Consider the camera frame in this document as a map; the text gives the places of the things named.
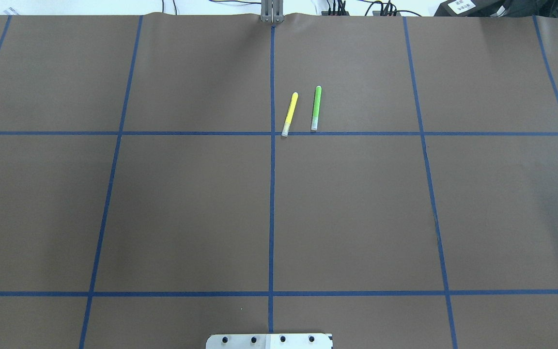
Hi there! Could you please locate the yellow marker pen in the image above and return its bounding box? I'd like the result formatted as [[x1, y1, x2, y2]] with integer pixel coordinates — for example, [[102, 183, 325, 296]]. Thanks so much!
[[281, 92, 299, 138]]

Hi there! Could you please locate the green marker pen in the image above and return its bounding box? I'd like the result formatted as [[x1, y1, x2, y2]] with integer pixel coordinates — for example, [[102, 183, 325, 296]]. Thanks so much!
[[310, 85, 323, 132]]

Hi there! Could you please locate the brown paper table mat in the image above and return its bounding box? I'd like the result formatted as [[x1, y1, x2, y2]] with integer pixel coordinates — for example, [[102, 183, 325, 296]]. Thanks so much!
[[0, 13, 558, 349]]

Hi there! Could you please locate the black white label box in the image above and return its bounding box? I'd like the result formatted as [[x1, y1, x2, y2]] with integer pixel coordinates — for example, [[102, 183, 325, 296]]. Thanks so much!
[[434, 0, 507, 17]]

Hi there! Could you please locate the aluminium frame post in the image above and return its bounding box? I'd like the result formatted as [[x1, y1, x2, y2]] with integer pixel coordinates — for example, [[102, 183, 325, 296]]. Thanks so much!
[[260, 0, 285, 24]]

